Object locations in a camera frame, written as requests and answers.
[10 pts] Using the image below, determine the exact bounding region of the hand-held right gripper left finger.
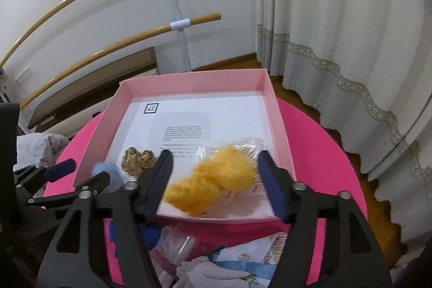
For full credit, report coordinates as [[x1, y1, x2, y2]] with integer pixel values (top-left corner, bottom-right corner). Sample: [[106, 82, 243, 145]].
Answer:
[[35, 149, 174, 288]]

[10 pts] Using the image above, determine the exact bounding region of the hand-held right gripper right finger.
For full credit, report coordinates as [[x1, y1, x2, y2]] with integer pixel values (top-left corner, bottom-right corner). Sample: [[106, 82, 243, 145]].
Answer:
[[258, 150, 394, 288]]

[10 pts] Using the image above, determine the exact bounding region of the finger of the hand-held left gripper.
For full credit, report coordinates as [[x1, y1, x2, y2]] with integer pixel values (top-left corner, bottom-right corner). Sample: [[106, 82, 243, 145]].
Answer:
[[29, 172, 111, 206], [15, 159, 75, 187]]

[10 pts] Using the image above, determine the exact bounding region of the light blue fabric ball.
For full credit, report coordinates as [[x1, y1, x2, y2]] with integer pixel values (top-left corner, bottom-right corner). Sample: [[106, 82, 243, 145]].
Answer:
[[92, 161, 124, 191]]

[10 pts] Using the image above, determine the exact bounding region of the tan scrunchie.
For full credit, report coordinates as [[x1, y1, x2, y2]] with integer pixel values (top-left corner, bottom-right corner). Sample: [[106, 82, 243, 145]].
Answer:
[[121, 146, 159, 177]]

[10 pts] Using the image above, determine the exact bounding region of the yellow crochet fish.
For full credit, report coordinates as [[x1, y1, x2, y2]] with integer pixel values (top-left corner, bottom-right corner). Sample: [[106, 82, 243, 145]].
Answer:
[[164, 144, 259, 218]]

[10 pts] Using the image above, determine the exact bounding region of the blue yarn knot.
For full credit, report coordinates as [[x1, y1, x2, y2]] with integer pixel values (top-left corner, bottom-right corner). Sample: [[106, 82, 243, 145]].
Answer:
[[108, 220, 163, 258]]

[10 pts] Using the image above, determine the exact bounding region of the clear bag with hair ties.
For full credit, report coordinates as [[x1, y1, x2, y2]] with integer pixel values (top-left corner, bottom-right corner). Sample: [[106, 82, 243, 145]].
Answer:
[[148, 224, 217, 288]]

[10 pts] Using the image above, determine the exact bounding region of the pink cardboard box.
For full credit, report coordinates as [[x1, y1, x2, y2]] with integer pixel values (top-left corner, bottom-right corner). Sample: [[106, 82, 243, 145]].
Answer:
[[72, 69, 296, 224]]

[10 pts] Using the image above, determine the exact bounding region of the white blue-trimmed cloth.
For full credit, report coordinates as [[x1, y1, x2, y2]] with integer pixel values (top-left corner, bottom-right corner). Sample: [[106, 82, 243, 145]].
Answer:
[[206, 232, 289, 288]]

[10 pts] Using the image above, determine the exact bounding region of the white printed paper sheet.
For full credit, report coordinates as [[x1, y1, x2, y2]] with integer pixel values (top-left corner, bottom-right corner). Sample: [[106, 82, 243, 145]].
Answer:
[[101, 95, 281, 219]]

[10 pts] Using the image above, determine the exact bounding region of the white glove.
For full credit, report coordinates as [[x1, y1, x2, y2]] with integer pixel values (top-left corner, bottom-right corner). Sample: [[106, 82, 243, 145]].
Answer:
[[175, 256, 237, 288]]

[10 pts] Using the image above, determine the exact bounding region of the dark wooden bench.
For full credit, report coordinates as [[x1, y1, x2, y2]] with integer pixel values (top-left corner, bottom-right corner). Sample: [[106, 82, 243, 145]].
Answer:
[[27, 47, 158, 133]]

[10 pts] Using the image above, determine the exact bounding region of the short wooden ballet bar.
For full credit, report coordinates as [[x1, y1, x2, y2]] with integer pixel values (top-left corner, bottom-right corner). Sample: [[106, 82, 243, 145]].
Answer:
[[20, 13, 221, 110]]

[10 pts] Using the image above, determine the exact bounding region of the white curtain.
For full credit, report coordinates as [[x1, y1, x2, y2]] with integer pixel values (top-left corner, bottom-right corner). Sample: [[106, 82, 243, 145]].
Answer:
[[251, 0, 432, 251]]

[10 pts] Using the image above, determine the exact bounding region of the white wall switch panel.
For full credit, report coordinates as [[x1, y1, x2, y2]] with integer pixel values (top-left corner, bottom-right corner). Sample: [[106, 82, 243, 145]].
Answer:
[[15, 70, 33, 84]]

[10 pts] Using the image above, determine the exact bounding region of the tall white bar post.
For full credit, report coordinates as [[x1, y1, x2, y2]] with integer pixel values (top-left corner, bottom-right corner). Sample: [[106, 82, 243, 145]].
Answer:
[[157, 0, 193, 73]]

